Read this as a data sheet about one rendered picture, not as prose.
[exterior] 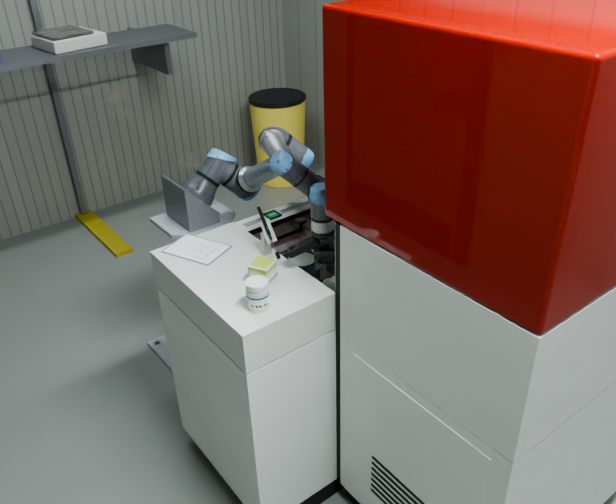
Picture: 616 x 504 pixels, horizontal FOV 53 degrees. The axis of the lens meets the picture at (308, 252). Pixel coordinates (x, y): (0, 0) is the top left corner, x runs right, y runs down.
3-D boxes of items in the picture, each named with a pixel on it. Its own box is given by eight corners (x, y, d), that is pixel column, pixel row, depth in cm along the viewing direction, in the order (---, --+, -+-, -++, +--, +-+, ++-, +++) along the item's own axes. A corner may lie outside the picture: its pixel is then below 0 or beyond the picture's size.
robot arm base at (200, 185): (176, 183, 268) (188, 164, 268) (202, 201, 277) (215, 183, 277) (187, 191, 255) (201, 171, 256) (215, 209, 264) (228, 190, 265)
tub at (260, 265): (278, 276, 204) (277, 258, 200) (267, 288, 198) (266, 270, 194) (259, 271, 207) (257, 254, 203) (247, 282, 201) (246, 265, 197)
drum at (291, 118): (287, 164, 533) (283, 84, 497) (319, 179, 503) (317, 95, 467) (244, 178, 510) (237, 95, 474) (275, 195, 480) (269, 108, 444)
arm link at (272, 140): (264, 112, 234) (288, 146, 191) (286, 129, 239) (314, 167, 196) (245, 135, 236) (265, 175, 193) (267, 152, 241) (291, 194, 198)
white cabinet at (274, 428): (442, 420, 276) (460, 266, 234) (264, 542, 227) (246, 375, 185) (349, 348, 320) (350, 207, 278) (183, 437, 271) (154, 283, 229)
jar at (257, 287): (274, 307, 189) (273, 282, 184) (255, 316, 185) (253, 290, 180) (262, 297, 193) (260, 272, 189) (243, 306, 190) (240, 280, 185)
